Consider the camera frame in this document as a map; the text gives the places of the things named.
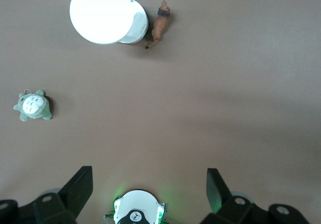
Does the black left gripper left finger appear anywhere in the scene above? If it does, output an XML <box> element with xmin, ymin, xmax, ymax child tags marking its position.
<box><xmin>0</xmin><ymin>165</ymin><xmax>94</xmax><ymax>224</ymax></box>

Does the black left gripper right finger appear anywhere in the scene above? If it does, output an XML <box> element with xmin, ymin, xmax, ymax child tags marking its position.
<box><xmin>200</xmin><ymin>168</ymin><xmax>311</xmax><ymax>224</ymax></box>

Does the brown lion statue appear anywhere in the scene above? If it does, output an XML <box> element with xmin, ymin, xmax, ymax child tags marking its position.
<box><xmin>144</xmin><ymin>0</ymin><xmax>172</xmax><ymax>50</ymax></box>

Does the grey-green totoro plush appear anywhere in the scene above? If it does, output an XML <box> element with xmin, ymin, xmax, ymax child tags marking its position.
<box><xmin>13</xmin><ymin>89</ymin><xmax>54</xmax><ymax>123</ymax></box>

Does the white round desk lamp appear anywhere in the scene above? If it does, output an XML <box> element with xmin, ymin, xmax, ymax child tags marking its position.
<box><xmin>69</xmin><ymin>0</ymin><xmax>149</xmax><ymax>45</ymax></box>

